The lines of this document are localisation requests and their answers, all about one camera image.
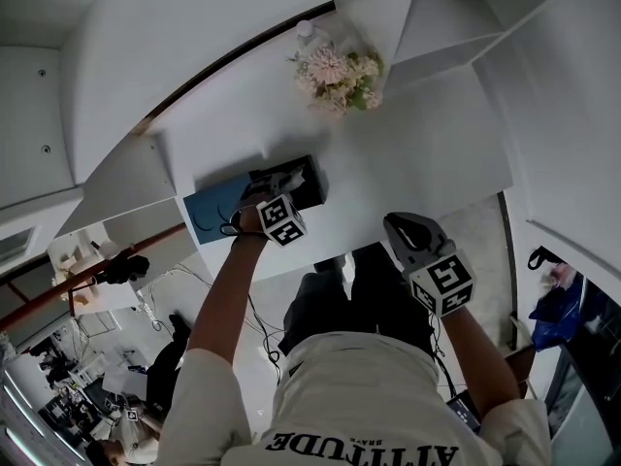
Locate black cable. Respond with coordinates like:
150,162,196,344
246,293,292,387
426,308,467,402

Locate brown wooden coat rack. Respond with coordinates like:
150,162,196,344
0,223,188,334

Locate pink and white bag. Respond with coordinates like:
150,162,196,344
540,262,576,293

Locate blue plastic bag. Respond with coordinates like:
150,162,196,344
528,274,588,353

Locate dark green box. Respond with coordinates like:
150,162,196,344
182,154,330,247

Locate white desk with hutch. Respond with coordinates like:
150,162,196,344
0,0,573,281

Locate black hanging bag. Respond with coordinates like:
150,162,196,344
104,254,150,284

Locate black belt device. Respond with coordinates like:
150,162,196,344
445,390,481,431

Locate black framed glass door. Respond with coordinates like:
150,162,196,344
542,279,621,455

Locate person's black trousers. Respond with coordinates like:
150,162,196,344
278,248,436,358

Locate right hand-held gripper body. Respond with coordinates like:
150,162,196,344
382,211,477,318

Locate person's left hand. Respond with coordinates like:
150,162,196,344
237,205,266,235

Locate person's white t-shirt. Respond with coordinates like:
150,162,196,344
157,330,552,466

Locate wooden chair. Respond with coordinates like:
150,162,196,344
504,313,539,400

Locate pink flowers in vase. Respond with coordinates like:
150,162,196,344
285,17,387,118

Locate black strap bag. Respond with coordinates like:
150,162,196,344
527,246,559,271

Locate person's left forearm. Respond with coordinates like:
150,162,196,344
186,230,271,358

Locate person's right forearm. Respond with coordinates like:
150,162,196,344
439,303,523,407

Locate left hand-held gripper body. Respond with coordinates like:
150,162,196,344
242,175,309,250

